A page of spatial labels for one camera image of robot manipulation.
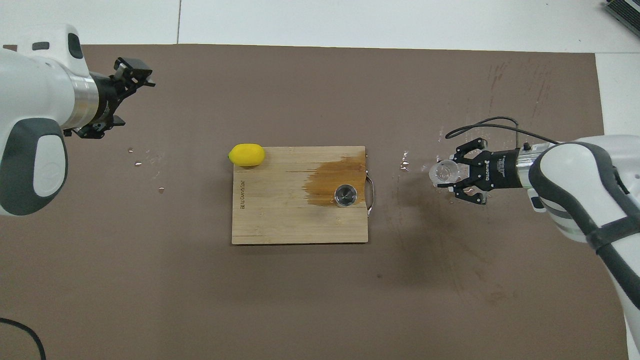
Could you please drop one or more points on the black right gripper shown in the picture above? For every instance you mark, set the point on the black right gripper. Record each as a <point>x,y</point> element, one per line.
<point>500,170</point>

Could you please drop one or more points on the steel double jigger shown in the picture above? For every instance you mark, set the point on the steel double jigger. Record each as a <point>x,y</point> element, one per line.
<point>346,195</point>

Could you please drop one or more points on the clear plastic cup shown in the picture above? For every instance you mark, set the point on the clear plastic cup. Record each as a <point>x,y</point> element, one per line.
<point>444,172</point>

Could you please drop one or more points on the bamboo cutting board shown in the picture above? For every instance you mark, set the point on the bamboo cutting board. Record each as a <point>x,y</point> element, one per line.
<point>280,215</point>

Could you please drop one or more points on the grey laptop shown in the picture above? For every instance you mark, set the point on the grey laptop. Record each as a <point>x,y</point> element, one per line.
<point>625,9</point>

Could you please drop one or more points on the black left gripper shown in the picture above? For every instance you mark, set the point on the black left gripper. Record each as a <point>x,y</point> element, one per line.
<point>105,100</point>

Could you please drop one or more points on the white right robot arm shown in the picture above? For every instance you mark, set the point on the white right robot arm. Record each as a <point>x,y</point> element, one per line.
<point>565,170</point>

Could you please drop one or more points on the yellow lemon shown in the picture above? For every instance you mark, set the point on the yellow lemon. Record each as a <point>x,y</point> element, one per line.
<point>247,155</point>

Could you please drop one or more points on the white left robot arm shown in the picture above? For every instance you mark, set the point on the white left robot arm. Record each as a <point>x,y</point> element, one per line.
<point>30,85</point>

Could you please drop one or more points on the brown table mat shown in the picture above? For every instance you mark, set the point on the brown table mat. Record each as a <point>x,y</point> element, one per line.
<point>300,300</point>

